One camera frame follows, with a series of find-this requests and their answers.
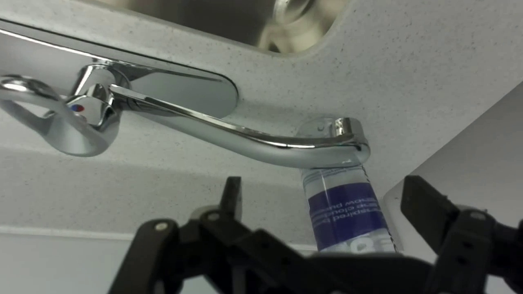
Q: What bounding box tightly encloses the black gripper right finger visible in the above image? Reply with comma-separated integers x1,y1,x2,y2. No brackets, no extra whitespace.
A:
398,173,523,294

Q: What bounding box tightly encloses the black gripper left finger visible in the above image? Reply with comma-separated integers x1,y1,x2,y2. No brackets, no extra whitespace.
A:
106,174,291,294

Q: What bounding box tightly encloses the chrome sink faucet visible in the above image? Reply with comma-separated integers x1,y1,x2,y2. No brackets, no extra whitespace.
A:
0,17,372,171

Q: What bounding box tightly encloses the clear water bottle blue label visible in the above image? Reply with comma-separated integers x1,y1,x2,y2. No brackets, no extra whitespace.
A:
299,164,398,258

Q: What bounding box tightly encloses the stainless steel sink basin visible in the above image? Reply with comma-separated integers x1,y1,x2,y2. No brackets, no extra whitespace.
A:
80,0,351,57

